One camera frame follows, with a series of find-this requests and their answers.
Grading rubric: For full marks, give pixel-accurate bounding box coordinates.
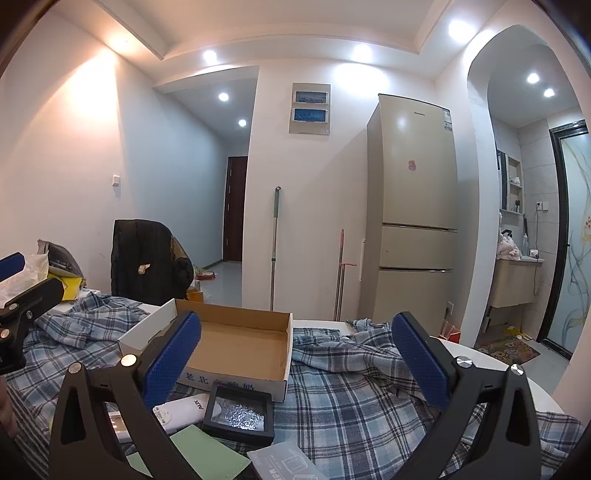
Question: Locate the white AUX remote control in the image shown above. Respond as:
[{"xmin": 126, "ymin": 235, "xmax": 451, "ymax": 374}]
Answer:
[{"xmin": 106, "ymin": 392, "xmax": 212, "ymax": 445}]

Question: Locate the green card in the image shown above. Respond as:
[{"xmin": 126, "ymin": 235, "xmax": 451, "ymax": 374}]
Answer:
[{"xmin": 126, "ymin": 425, "xmax": 252, "ymax": 479}]

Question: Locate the black square display case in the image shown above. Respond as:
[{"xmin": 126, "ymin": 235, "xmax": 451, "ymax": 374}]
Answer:
[{"xmin": 201, "ymin": 382, "xmax": 274, "ymax": 447}]

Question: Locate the white tissue paper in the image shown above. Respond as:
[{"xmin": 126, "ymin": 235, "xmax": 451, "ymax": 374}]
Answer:
[{"xmin": 0, "ymin": 254, "xmax": 49, "ymax": 308}]

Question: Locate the yellow bag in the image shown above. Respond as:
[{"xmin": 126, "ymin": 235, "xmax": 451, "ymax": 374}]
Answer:
[{"xmin": 48, "ymin": 272, "xmax": 86, "ymax": 302}]

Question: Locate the colourful bathroom rug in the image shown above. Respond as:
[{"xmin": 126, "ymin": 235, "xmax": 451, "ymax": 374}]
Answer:
[{"xmin": 477, "ymin": 337, "xmax": 540, "ymax": 365}]

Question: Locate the red box on floor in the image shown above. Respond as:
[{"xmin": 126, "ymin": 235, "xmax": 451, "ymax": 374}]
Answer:
[{"xmin": 440, "ymin": 320, "xmax": 461, "ymax": 343}]

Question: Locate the chair with black jacket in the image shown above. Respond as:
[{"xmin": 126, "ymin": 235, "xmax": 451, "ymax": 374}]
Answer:
[{"xmin": 110, "ymin": 219, "xmax": 194, "ymax": 306}]

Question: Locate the blue plaid cloth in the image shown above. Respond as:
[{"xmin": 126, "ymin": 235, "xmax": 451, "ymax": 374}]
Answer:
[{"xmin": 1, "ymin": 294, "xmax": 586, "ymax": 479}]

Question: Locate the bathroom sink cabinet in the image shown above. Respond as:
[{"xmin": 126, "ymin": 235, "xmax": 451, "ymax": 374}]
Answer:
[{"xmin": 489, "ymin": 257, "xmax": 544, "ymax": 308}]

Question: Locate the glass sliding door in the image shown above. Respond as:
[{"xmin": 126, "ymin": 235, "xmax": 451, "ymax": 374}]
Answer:
[{"xmin": 538, "ymin": 120, "xmax": 590, "ymax": 359}]

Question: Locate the open cardboard box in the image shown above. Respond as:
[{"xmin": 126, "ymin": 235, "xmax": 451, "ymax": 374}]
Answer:
[{"xmin": 118, "ymin": 299, "xmax": 294, "ymax": 403}]

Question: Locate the dark brown door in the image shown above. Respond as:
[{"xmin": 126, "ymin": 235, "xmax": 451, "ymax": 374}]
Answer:
[{"xmin": 223, "ymin": 156, "xmax": 247, "ymax": 262}]

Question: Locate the pink broom with dustpan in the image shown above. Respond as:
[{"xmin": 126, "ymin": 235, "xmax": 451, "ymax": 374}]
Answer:
[{"xmin": 332, "ymin": 229, "xmax": 356, "ymax": 322}]

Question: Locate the beige refrigerator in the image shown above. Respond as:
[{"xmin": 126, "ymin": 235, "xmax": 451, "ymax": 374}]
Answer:
[{"xmin": 358, "ymin": 94, "xmax": 458, "ymax": 335}]

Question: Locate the grey electrical panel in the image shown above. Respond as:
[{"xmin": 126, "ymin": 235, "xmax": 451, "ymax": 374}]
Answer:
[{"xmin": 290, "ymin": 83, "xmax": 332, "ymax": 136}]

